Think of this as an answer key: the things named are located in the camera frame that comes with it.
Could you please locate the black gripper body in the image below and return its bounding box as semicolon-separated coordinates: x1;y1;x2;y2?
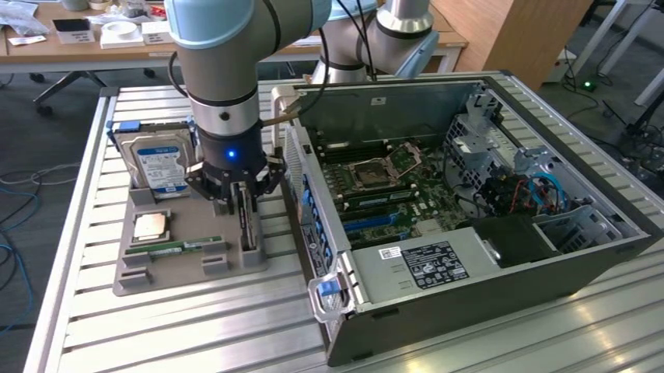
198;120;267;186

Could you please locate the green graphics card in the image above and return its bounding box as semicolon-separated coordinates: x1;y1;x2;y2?
230;180;261;252

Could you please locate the hard disk blue caddy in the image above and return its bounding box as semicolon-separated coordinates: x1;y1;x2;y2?
106;120;202;201

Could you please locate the CPU chip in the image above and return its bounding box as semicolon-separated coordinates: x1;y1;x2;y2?
133;211;170;242

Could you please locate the green RAM stick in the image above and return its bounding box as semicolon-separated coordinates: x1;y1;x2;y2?
126;236;222;257

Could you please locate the CPU socket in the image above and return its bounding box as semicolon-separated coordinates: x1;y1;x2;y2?
346;157;398;191

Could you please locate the RAM stick white label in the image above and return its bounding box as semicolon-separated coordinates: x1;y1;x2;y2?
342;192;417;210

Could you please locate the blue expansion slot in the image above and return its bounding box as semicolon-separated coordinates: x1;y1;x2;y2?
341;212;412;234

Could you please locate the silver socket cover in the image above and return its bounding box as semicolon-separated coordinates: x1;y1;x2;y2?
386;141;425;172

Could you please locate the grey parts rack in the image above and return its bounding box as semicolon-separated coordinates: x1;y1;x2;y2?
111;170;271;298

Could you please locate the green motherboard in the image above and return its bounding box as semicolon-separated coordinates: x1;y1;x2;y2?
309;130;475;250

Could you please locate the grey power supply unit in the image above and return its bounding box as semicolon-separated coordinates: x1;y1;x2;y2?
348;227;503;306

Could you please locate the silver chipset heatsink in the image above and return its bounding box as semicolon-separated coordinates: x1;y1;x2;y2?
414;219;448;235

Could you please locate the black castor base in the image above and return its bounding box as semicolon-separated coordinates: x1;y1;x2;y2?
30;68;157;117

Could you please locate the wooden desk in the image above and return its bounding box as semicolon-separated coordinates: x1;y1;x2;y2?
0;0;468;75

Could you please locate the white tape roll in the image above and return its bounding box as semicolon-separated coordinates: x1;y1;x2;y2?
103;21;138;38

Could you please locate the metal drive cage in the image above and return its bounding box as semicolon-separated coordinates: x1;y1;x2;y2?
444;88;565;187

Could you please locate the black white sign box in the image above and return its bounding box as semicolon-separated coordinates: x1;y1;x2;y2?
54;18;96;44

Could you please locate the black plastic shroud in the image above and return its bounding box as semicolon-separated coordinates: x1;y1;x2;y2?
472;214;564;270

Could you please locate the open black PC case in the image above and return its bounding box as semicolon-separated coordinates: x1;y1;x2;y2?
271;69;655;368

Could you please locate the clear plastic bag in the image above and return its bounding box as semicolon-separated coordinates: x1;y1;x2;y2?
0;0;54;37

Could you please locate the wooden cabinet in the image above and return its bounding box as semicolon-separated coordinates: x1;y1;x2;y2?
429;0;593;91

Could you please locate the metal disk bay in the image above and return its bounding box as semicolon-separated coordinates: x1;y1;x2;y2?
532;204;624;253

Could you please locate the white socket box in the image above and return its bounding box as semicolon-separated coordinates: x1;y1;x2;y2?
552;48;579;85

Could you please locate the white desk leg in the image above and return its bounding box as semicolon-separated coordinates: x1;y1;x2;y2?
568;0;632;77
596;5;664;77

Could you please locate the black stand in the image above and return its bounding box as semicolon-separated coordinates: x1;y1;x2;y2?
622;89;664;172

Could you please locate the beige plug cable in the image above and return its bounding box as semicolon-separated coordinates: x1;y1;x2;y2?
261;97;305;127

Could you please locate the white floor cable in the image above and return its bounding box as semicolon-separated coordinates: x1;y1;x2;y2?
0;162;87;187

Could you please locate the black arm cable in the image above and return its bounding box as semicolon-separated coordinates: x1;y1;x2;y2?
334;0;378;81

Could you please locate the blue floor cable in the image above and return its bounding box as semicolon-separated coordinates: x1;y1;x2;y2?
0;186;40;333

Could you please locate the blue wire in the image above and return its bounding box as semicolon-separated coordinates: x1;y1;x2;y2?
527;170;572;213

